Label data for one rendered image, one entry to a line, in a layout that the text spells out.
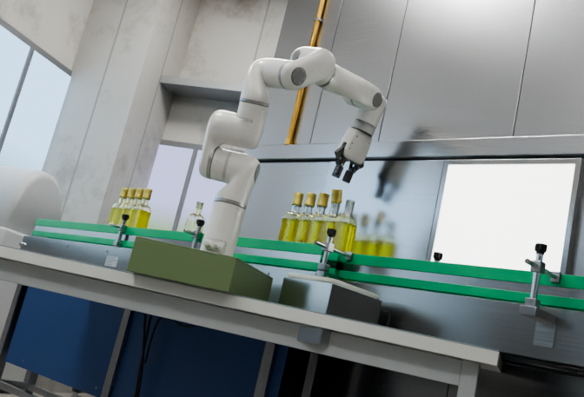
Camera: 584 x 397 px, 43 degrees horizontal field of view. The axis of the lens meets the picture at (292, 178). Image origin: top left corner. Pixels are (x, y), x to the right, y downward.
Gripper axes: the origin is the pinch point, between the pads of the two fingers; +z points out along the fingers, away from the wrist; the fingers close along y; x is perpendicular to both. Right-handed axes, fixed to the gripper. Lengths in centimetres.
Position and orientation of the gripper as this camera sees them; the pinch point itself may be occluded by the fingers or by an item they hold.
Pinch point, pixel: (342, 174)
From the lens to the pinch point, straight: 240.7
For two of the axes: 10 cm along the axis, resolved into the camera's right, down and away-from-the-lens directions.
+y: -6.6, -3.1, -6.9
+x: 6.3, 2.7, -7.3
